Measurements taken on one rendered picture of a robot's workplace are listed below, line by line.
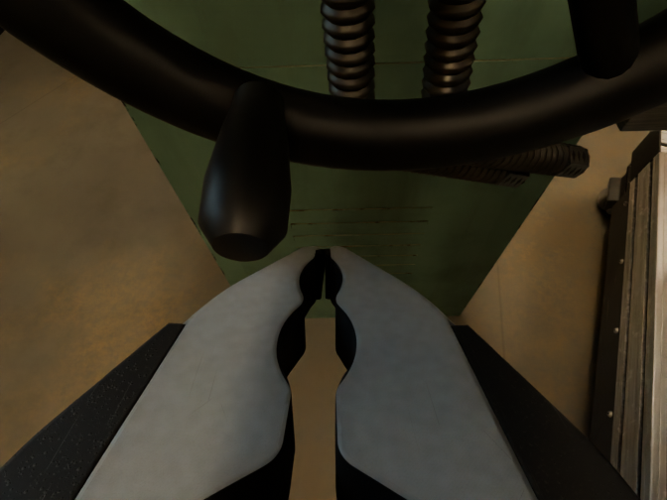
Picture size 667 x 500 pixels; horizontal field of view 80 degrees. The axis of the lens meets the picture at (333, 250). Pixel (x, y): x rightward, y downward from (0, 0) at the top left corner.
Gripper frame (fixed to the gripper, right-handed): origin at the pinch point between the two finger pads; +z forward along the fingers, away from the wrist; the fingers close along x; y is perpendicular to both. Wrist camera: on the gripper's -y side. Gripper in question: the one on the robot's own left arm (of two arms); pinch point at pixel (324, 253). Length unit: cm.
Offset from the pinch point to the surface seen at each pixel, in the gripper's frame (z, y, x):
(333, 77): 11.2, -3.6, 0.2
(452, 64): 10.5, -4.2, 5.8
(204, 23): 23.9, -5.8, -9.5
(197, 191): 33.8, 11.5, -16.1
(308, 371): 46, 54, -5
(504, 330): 53, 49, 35
